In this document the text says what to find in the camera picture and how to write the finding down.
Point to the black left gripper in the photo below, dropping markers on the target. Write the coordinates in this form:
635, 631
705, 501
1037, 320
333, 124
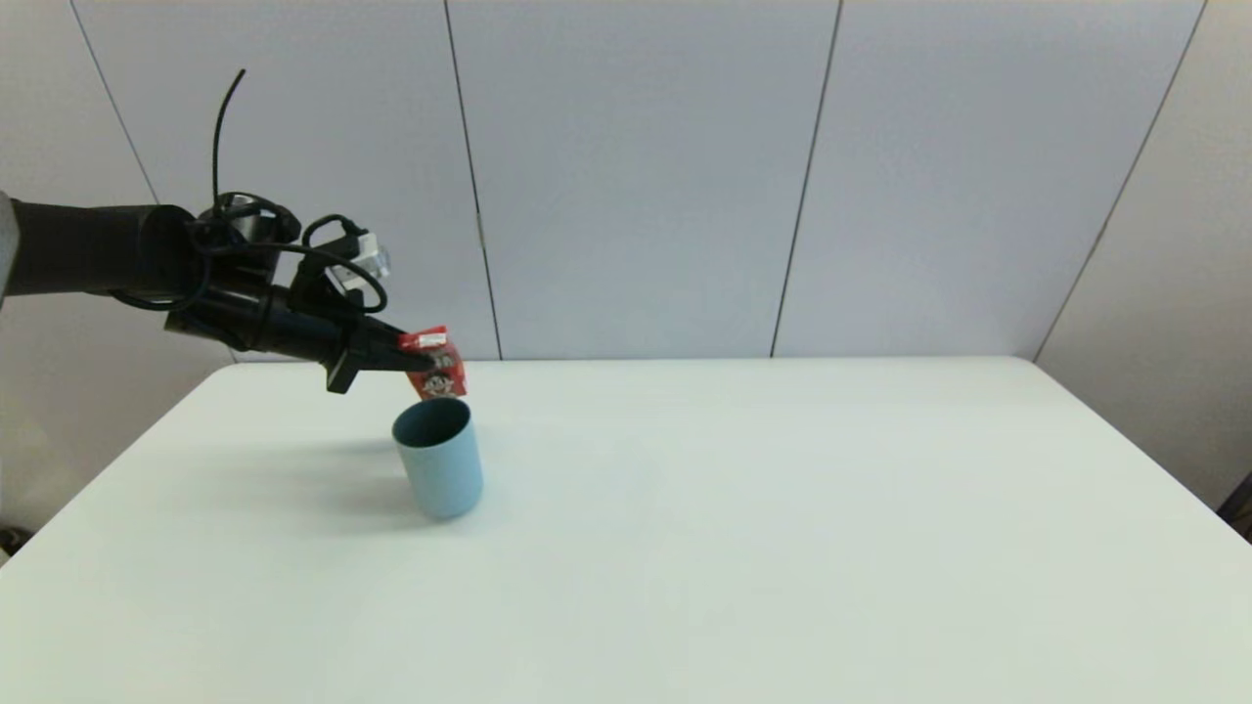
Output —
284, 328

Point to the red milk carton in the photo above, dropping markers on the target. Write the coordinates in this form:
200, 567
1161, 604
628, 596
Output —
446, 377

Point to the light blue cylindrical cup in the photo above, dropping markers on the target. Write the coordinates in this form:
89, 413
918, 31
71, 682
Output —
440, 474

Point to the dark grey floor object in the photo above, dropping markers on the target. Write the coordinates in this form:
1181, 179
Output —
14, 543

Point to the black equipment piece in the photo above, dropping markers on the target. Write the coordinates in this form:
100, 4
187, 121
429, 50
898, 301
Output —
1238, 510

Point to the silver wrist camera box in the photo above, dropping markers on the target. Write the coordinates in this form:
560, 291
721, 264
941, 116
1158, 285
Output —
367, 260

